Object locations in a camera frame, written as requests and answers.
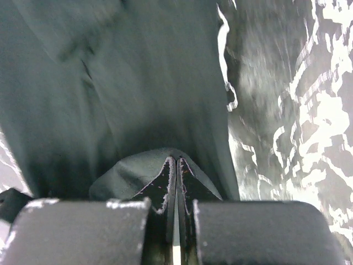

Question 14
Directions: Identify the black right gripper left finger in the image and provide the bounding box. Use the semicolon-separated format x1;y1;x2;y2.
1;157;176;264

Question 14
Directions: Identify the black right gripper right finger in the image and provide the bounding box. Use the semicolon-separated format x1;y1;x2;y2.
176;158;345;264

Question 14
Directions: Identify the black t shirt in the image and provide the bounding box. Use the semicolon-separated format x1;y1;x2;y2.
1;1;239;200

